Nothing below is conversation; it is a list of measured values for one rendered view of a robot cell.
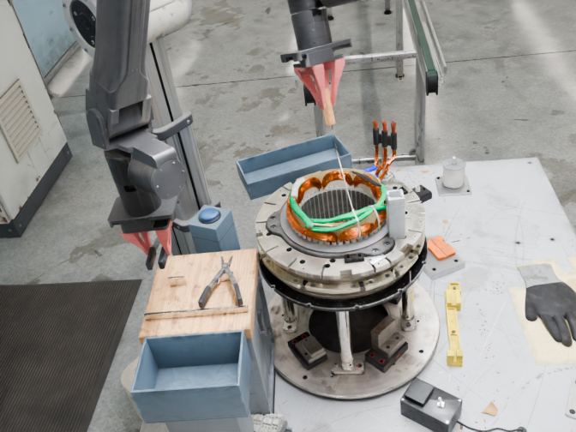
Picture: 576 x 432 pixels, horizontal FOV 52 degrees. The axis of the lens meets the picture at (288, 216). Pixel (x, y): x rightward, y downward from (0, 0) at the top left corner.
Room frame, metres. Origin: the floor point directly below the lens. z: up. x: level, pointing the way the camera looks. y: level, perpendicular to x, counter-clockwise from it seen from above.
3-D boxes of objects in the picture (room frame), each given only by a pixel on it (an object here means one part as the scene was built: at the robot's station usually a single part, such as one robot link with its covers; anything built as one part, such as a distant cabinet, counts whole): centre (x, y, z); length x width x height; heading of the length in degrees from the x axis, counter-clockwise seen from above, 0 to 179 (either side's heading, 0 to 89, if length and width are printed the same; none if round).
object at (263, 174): (1.15, -0.03, 0.92); 0.25 x 0.11 x 0.28; 103
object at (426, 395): (0.63, -0.21, 0.81); 0.10 x 0.06 x 0.06; 48
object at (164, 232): (0.75, 0.22, 1.22); 0.07 x 0.07 x 0.09; 84
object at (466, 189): (1.31, -0.47, 0.83); 0.09 x 0.09 x 0.10; 81
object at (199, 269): (0.76, 0.17, 1.05); 0.20 x 0.19 x 0.02; 174
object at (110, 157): (0.75, 0.21, 1.36); 0.07 x 0.06 x 0.07; 44
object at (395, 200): (0.79, -0.19, 1.14); 0.03 x 0.03 x 0.09; 87
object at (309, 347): (0.79, 0.00, 0.83); 0.05 x 0.04 x 0.02; 25
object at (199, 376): (0.61, 0.19, 0.92); 0.17 x 0.11 x 0.28; 84
